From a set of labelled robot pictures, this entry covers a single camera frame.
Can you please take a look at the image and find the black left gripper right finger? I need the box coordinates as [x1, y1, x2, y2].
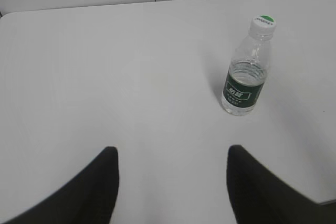
[226, 145, 335, 223]

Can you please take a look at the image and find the white green bottle cap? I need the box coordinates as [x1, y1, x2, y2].
[250, 15, 276, 35]

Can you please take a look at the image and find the clear cestbon water bottle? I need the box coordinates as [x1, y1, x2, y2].
[221, 31, 273, 116]

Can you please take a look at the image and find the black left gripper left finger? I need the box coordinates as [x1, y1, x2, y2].
[8, 146, 120, 223]

